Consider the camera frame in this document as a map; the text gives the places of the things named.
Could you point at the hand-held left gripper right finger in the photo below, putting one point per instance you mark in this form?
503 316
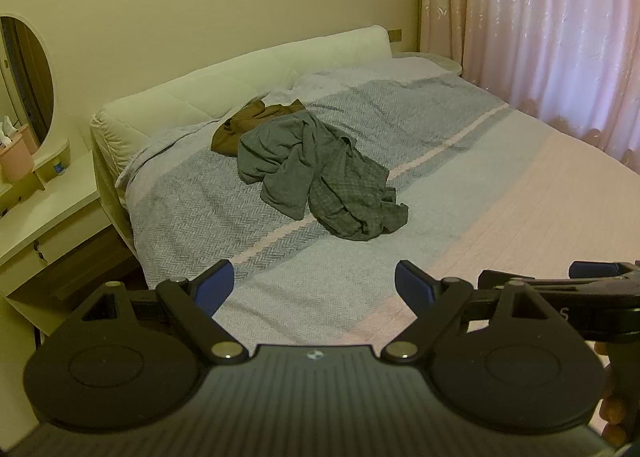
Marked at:
412 283

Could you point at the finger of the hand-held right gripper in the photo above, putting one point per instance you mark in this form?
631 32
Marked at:
592 269
487 279

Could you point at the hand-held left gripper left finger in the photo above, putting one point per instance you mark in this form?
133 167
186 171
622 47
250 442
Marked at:
215 283

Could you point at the plain grey t-shirt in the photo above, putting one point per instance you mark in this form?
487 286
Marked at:
277 157

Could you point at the person's right hand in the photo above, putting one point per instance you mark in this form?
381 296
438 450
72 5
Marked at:
612 409

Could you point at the olive brown garment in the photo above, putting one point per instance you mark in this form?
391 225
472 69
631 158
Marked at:
240 124

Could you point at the drawer keys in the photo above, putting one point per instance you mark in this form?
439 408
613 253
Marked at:
40 253

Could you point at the white vanity table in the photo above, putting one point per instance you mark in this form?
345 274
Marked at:
45 217

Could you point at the small blue-labelled jar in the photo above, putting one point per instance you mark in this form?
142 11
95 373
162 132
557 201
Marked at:
58 168

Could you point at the white upholstered bed headboard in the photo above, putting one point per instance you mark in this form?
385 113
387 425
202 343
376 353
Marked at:
200 87

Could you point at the pale lavender bed sheet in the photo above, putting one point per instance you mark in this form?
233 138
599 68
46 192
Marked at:
340 79

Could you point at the round white bedside table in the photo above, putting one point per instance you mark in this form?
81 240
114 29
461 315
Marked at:
435 62

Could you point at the pink tissue holder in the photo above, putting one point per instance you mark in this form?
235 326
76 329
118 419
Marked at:
16 159

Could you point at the pink sheer curtain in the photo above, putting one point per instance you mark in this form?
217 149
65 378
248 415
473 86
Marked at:
560 27

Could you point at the oval white-framed mirror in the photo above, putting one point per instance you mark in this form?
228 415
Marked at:
30 82

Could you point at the brown wall socket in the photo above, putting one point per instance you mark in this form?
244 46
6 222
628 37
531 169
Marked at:
395 35

